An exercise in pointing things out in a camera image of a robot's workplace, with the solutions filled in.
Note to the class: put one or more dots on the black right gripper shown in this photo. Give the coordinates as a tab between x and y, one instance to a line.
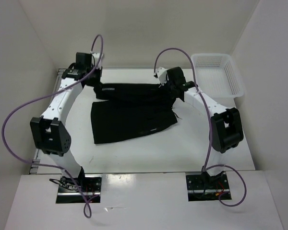
168	79

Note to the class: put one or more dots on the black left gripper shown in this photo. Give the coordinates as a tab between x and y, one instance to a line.
98	71

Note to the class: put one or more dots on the black shorts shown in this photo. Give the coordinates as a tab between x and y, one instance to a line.
126	111

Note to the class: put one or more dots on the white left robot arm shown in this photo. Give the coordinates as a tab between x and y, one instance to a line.
49	132

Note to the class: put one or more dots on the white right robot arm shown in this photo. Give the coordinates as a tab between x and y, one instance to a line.
225	128

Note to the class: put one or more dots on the white plastic basket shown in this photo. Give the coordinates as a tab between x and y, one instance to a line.
217	75

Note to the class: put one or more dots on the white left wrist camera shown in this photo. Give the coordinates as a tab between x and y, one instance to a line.
95	58

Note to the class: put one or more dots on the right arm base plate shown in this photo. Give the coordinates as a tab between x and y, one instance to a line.
200	190

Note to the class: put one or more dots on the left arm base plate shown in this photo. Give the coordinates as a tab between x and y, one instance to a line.
69	194

